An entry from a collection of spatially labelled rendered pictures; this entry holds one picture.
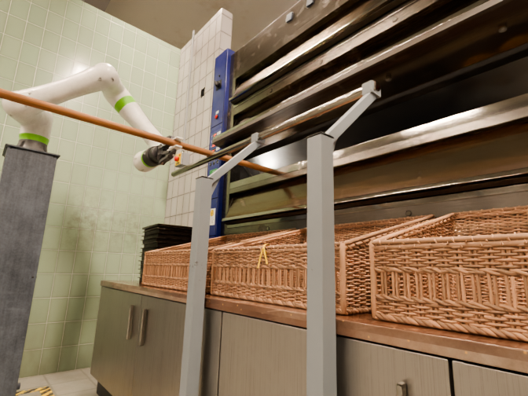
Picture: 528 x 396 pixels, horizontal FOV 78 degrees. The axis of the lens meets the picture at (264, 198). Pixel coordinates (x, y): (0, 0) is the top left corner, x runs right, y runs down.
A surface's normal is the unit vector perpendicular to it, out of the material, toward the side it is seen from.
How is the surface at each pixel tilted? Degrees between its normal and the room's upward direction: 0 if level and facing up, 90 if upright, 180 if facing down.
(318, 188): 90
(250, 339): 90
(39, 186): 90
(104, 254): 90
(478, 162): 70
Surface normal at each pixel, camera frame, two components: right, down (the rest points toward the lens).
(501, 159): -0.69, -0.49
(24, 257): 0.66, -0.14
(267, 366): -0.75, -0.16
